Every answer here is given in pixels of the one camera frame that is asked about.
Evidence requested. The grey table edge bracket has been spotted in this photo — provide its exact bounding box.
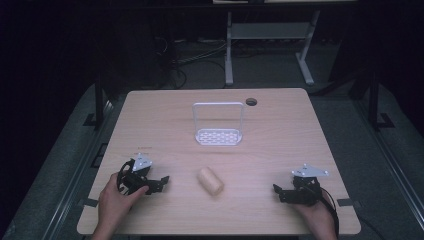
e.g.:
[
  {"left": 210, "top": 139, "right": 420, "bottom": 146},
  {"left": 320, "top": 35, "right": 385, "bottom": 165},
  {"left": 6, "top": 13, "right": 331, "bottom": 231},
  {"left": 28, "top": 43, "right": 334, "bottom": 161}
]
[
  {"left": 77, "top": 197, "right": 100, "bottom": 208},
  {"left": 336, "top": 197, "right": 355, "bottom": 208}
]

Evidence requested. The white perforated rack with frame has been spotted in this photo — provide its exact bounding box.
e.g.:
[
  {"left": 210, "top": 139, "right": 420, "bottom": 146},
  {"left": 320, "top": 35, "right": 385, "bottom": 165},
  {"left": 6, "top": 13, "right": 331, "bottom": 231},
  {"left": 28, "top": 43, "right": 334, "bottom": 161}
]
[{"left": 192, "top": 101, "right": 245, "bottom": 147}]

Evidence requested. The grey metal stand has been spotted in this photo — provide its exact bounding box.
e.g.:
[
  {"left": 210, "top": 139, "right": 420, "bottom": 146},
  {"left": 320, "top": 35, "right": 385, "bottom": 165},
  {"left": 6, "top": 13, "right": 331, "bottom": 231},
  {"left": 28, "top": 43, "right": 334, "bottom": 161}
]
[{"left": 224, "top": 9, "right": 322, "bottom": 87}]

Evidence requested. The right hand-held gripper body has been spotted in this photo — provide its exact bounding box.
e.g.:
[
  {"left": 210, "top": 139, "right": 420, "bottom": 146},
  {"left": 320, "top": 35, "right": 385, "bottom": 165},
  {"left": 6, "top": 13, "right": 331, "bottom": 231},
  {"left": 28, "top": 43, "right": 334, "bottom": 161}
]
[{"left": 288, "top": 163, "right": 330, "bottom": 207}]

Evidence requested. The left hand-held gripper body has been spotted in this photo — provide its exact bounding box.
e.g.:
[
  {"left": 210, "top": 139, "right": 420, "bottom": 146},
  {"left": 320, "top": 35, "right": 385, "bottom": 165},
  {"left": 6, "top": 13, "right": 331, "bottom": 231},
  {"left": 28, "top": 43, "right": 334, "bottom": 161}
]
[{"left": 116, "top": 152, "right": 158, "bottom": 196}]

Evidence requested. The aluminium floor rail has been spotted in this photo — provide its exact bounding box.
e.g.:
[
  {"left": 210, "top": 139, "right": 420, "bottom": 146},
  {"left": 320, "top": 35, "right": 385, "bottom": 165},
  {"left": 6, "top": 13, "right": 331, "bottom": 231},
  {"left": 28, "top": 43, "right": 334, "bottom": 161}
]
[
  {"left": 41, "top": 99, "right": 115, "bottom": 240},
  {"left": 352, "top": 99, "right": 424, "bottom": 232}
]

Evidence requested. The person's left hand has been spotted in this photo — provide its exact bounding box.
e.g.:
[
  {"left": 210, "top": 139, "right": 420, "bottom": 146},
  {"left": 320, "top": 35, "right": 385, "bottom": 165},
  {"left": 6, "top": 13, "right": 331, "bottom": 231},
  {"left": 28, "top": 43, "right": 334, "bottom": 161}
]
[{"left": 97, "top": 173, "right": 150, "bottom": 231}]

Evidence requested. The beige cylindrical roll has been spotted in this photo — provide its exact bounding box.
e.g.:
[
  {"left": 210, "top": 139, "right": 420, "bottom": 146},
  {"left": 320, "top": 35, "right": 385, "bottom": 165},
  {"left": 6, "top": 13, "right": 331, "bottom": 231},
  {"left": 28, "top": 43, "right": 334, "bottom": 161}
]
[{"left": 196, "top": 166, "right": 225, "bottom": 197}]

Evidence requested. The person's right hand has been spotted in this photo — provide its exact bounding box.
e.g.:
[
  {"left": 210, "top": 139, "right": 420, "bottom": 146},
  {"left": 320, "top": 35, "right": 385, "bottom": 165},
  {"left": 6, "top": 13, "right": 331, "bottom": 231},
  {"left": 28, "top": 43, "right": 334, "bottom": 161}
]
[{"left": 292, "top": 199, "right": 339, "bottom": 240}]

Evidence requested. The tangle of black floor cables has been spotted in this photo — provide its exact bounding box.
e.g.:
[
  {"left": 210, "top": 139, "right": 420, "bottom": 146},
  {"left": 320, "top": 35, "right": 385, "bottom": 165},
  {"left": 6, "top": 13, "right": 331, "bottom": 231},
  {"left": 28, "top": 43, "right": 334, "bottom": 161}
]
[{"left": 151, "top": 35, "right": 228, "bottom": 90}]

